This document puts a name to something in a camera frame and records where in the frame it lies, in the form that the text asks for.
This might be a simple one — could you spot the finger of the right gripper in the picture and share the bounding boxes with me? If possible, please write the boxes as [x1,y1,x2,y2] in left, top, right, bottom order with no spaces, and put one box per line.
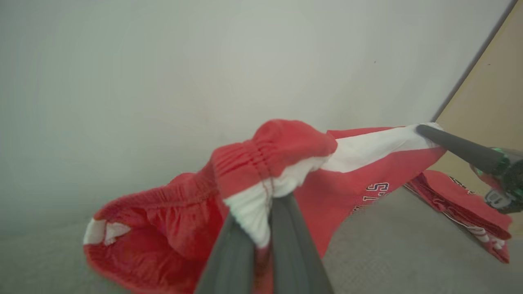
[416,124,510,176]

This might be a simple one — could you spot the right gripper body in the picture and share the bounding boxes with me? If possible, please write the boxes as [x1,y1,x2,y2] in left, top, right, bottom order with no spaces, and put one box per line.
[470,147,523,215]

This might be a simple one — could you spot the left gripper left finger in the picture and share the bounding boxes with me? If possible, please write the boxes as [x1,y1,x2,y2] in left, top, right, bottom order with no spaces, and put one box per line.
[195,212,256,294]

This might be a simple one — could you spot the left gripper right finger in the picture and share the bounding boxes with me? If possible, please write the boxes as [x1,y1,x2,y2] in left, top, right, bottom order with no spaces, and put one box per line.
[269,194,334,294]

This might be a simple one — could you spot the red basketball jersey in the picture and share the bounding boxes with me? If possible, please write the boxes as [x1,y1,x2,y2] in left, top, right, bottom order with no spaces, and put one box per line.
[404,169,512,264]

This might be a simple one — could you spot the red white basketball shorts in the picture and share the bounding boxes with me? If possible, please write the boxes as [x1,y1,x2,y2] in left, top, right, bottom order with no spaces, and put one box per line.
[83,119,448,294]

